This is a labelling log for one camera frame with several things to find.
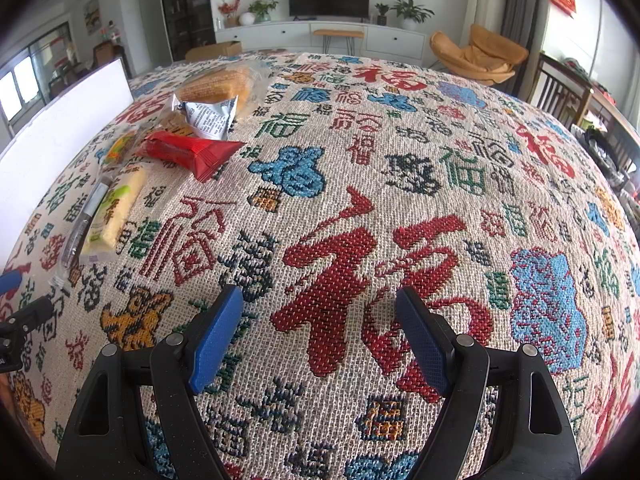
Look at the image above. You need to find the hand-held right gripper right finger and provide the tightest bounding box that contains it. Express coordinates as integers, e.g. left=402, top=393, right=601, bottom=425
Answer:
left=395, top=286, right=583, bottom=480

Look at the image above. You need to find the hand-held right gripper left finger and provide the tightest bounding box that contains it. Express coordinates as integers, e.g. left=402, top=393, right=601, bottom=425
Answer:
left=55, top=284, right=245, bottom=480

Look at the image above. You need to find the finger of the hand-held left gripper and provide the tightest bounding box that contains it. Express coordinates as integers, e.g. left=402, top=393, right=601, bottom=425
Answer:
left=0, top=271, right=25, bottom=297
left=0, top=295, right=55, bottom=375

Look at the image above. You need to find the clear long snack packet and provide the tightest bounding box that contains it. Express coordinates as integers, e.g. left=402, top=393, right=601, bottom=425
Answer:
left=50, top=175, right=113, bottom=291

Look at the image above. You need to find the yellow wafer packet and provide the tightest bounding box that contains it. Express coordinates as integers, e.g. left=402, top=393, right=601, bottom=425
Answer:
left=79, top=165, right=151, bottom=263

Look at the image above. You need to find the white cardboard box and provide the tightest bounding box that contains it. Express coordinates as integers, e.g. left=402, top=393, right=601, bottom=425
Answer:
left=0, top=57, right=135, bottom=268

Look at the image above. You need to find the small orange snack packet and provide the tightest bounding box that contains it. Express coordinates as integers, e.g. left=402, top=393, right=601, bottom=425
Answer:
left=102, top=132, right=138, bottom=166

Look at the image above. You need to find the red snack packet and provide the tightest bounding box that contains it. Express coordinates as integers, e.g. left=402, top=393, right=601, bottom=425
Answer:
left=134, top=130, right=246, bottom=183

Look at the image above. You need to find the silver snack packet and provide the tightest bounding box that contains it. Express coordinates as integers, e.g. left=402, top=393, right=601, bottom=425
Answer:
left=172, top=94, right=240, bottom=141

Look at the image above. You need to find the clear cookie packet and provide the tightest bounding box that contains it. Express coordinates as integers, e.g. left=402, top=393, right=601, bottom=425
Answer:
left=150, top=110, right=196, bottom=138

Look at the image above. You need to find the clear bread packet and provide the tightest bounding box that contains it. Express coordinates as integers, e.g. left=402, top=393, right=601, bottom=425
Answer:
left=176, top=62, right=273, bottom=121

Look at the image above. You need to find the printed woven blanket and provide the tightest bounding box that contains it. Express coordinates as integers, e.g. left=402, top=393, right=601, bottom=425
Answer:
left=0, top=50, right=640, bottom=480

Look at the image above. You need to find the glass sliding door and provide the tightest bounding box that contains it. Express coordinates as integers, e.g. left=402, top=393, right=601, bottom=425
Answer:
left=0, top=20, right=76, bottom=121

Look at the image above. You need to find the cluttered wooden side table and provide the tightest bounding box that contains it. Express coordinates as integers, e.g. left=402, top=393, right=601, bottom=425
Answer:
left=570, top=60, right=640, bottom=196

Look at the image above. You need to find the brown cardboard box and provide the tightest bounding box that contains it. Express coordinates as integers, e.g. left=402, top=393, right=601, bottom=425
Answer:
left=185, top=41, right=243, bottom=62

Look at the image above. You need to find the dark wooden chair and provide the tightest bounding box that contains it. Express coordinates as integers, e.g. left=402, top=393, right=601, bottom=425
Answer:
left=530, top=52, right=593, bottom=118

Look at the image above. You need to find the orange lounge chair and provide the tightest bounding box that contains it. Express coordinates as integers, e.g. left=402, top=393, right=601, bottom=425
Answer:
left=430, top=24, right=530, bottom=86

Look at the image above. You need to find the white TV cabinet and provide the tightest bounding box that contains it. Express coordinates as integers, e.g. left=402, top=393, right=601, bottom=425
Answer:
left=215, top=20, right=426, bottom=61

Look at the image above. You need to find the wooden bench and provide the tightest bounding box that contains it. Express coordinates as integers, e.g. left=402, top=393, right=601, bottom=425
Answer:
left=313, top=29, right=365, bottom=54

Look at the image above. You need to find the dark glass cabinet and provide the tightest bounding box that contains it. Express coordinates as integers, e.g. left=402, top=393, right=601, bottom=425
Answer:
left=157, top=0, right=216, bottom=62

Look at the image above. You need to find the red flower vase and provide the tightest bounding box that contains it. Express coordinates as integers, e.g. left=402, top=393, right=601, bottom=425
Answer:
left=217, top=1, right=241, bottom=28

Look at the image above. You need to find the leafy plant in white pot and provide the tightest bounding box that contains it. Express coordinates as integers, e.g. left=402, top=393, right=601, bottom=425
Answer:
left=391, top=0, right=435, bottom=31

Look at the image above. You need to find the green potted plant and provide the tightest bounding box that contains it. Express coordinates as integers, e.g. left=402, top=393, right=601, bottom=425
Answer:
left=248, top=0, right=279, bottom=24

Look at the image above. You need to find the grey curtain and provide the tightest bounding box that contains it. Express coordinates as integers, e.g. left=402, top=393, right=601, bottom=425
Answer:
left=501, top=0, right=543, bottom=51

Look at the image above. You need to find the wall painting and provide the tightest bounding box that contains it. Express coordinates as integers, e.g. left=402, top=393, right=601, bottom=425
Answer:
left=83, top=0, right=102, bottom=36

